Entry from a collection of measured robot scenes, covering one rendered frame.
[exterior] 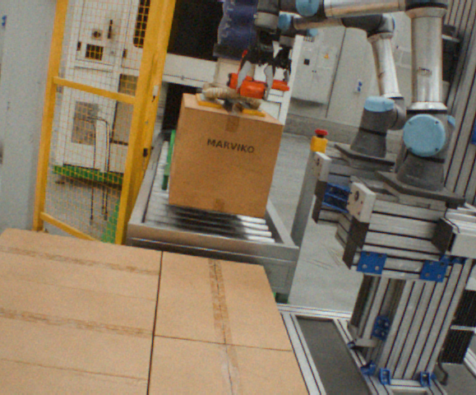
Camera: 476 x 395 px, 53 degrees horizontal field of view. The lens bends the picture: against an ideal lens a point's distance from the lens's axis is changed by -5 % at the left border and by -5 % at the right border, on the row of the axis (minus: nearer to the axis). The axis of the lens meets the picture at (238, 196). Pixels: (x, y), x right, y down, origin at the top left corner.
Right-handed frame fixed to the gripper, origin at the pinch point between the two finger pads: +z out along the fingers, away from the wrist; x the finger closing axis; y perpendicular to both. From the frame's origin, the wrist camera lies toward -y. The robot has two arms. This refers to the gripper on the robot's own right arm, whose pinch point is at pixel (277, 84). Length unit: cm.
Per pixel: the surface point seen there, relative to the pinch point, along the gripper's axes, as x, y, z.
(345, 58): 302, -813, -56
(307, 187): 24, 14, 47
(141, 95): -67, -7, 18
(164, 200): -47, 10, 67
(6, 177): -132, -3, 71
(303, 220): 25, 14, 65
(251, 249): -11, 69, 64
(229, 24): -33, 37, -23
